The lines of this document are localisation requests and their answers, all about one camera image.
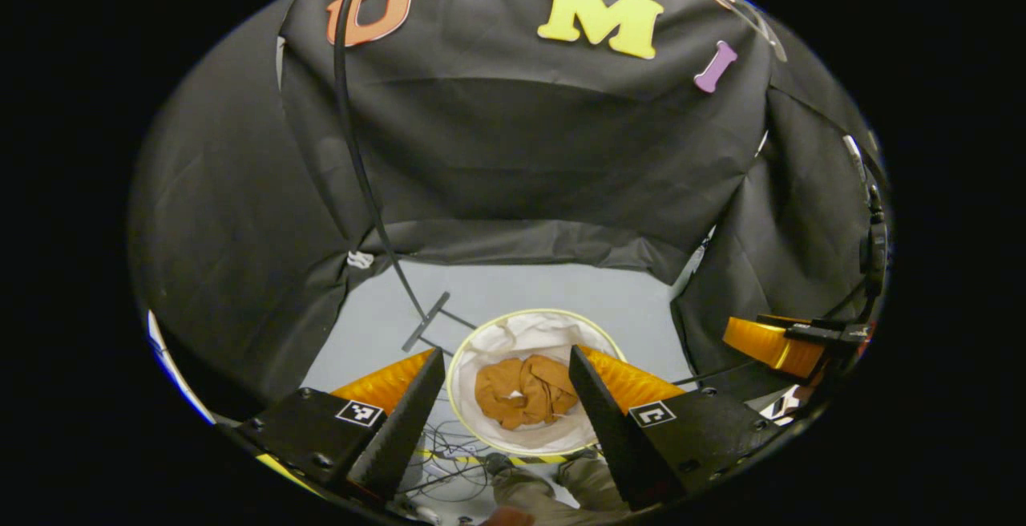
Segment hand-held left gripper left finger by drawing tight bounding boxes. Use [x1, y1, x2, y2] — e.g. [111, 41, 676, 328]
[232, 347, 447, 507]

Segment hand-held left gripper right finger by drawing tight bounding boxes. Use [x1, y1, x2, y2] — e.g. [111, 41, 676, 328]
[568, 345, 785, 512]

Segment brown jacket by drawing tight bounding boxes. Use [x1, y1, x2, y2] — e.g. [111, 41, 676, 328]
[475, 354, 580, 431]

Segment white laundry hamper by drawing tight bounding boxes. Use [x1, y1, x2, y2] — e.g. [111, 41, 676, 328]
[445, 309, 628, 457]

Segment white clothes hanger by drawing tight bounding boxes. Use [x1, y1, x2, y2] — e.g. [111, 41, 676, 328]
[693, 0, 789, 63]

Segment black clothes rack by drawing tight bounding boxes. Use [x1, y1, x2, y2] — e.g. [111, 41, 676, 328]
[331, 0, 482, 354]

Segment person's khaki trousers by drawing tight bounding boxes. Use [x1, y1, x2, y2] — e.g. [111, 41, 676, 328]
[489, 454, 634, 526]

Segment yellow black floor tape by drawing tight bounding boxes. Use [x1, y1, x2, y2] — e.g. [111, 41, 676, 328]
[417, 447, 602, 467]

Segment black backdrop cloth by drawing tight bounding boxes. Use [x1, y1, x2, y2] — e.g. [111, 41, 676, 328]
[128, 0, 891, 423]

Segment long black cable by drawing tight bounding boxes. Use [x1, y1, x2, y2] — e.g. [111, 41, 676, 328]
[672, 279, 873, 389]

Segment tangle of black cables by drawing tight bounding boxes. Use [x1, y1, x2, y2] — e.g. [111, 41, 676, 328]
[415, 420, 504, 504]

